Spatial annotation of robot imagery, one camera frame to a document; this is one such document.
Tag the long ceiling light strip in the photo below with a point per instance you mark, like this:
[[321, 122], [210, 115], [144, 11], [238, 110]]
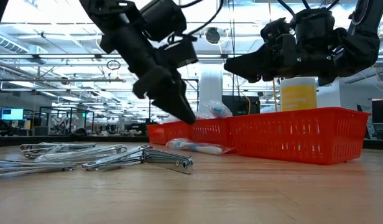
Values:
[[54, 56]]

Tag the yellow wipes canister white lid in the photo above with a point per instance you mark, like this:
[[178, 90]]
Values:
[[298, 96]]

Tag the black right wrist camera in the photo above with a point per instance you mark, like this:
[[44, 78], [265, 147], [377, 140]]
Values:
[[314, 26]]

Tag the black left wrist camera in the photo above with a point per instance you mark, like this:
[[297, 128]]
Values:
[[163, 18]]

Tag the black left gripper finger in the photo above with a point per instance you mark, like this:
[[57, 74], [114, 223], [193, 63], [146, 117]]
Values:
[[176, 102]]

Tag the red plastic mesh basket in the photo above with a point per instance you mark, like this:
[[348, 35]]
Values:
[[214, 130], [300, 137], [155, 134], [179, 132]]

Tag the black cabinet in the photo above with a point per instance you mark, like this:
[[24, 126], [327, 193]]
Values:
[[244, 105]]

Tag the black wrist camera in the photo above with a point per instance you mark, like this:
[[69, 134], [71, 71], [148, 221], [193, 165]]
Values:
[[314, 26], [163, 18]]

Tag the dark computer monitor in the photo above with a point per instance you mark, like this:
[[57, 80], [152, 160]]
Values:
[[381, 118]]

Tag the white building column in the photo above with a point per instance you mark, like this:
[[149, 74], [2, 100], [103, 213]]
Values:
[[210, 87]]

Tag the blue lit computer monitor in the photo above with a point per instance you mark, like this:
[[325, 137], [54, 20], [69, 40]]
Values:
[[12, 114]]

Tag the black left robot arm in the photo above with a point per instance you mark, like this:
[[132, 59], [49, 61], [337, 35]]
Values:
[[98, 9]]

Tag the silver ventilation duct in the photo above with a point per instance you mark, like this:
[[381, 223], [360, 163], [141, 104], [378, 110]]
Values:
[[20, 48]]

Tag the black workcell frame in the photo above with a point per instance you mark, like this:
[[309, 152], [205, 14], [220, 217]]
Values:
[[67, 107]]

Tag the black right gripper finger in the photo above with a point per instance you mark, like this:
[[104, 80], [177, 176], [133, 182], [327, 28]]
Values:
[[253, 63]]

